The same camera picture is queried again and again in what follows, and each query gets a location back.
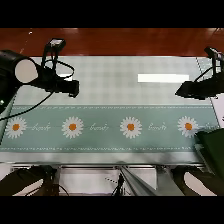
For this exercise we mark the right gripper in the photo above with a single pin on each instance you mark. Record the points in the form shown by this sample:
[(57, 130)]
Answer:
[(196, 89)]

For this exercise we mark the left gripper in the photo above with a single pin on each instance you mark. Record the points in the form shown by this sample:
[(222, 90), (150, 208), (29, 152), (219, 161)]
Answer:
[(65, 86)]

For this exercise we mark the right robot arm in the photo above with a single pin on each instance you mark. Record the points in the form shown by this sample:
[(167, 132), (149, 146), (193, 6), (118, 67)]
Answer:
[(196, 183)]

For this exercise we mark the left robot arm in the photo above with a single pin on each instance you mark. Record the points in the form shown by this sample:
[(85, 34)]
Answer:
[(10, 68)]

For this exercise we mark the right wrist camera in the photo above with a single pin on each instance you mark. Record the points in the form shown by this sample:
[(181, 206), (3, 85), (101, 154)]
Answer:
[(215, 55)]

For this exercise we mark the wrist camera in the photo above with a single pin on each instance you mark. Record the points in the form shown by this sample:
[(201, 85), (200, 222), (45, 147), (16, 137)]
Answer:
[(56, 43), (215, 55)]

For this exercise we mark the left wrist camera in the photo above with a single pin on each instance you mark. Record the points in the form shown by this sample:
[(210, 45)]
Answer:
[(56, 43)]

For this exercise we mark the silver frame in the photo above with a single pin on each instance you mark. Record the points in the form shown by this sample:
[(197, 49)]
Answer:
[(140, 185)]

